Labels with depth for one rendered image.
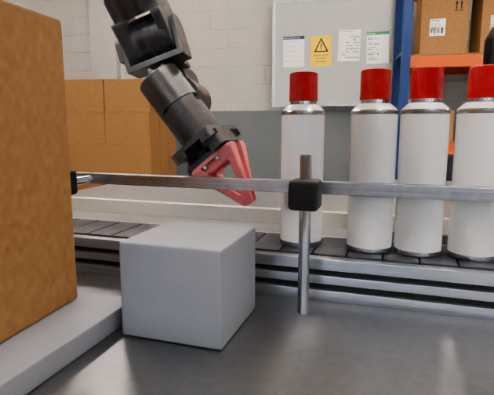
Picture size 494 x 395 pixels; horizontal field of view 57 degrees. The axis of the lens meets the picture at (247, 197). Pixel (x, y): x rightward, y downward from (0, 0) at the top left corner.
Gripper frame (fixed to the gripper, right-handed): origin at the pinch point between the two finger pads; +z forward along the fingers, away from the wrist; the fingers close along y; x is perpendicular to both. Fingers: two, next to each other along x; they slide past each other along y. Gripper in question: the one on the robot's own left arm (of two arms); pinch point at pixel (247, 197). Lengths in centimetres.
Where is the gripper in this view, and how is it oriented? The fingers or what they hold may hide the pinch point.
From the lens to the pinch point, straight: 57.7
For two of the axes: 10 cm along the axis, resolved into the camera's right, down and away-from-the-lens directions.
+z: 5.9, 8.0, -0.8
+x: -7.4, 5.8, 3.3
